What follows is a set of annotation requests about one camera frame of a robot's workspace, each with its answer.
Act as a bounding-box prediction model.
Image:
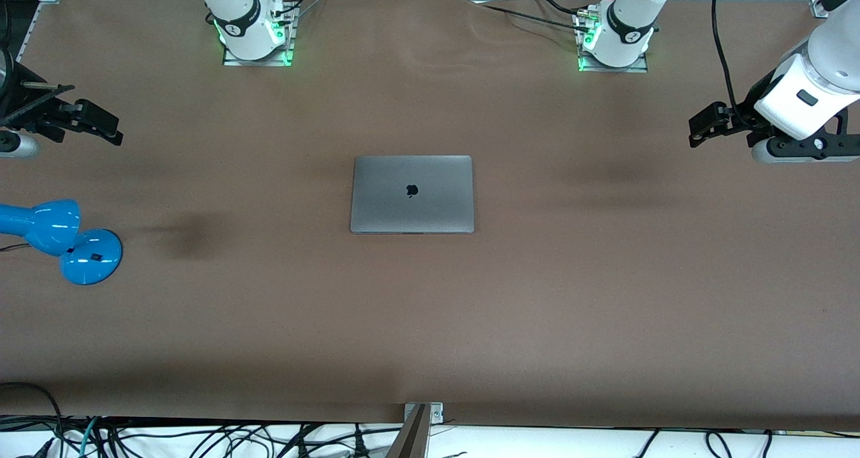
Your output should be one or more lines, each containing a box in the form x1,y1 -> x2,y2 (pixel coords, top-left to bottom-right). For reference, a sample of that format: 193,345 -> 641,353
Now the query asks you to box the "brown paper table cover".
0,0 -> 860,432

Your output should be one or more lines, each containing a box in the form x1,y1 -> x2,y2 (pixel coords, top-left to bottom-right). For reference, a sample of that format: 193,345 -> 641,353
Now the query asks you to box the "black looped floor cable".
0,381 -> 65,458

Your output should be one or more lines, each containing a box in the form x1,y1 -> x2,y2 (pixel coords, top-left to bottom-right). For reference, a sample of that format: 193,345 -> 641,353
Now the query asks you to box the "grey aluminium bar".
384,404 -> 431,458

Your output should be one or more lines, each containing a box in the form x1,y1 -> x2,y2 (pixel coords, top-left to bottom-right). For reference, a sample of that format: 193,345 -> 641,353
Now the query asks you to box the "black left base cable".
480,0 -> 593,33

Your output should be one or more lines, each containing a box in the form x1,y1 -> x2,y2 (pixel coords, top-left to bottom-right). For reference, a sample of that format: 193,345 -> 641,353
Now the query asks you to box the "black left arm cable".
711,0 -> 748,128

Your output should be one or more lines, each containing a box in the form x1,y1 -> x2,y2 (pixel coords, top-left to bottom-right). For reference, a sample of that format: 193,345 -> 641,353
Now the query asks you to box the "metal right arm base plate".
222,1 -> 297,67

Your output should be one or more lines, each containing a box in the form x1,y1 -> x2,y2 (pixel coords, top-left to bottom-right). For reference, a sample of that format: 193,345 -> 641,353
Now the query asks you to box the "small metal edge bracket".
404,402 -> 444,424

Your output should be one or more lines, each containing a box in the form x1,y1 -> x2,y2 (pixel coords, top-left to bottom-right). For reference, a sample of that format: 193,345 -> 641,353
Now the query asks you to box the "blue desk lamp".
0,199 -> 124,286

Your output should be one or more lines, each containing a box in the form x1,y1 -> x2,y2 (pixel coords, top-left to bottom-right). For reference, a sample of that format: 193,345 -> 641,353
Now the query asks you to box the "grey laptop with black keyboard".
350,154 -> 475,235

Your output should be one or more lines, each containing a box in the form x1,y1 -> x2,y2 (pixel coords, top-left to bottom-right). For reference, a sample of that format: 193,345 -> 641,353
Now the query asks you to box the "teal floor cable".
78,416 -> 103,458

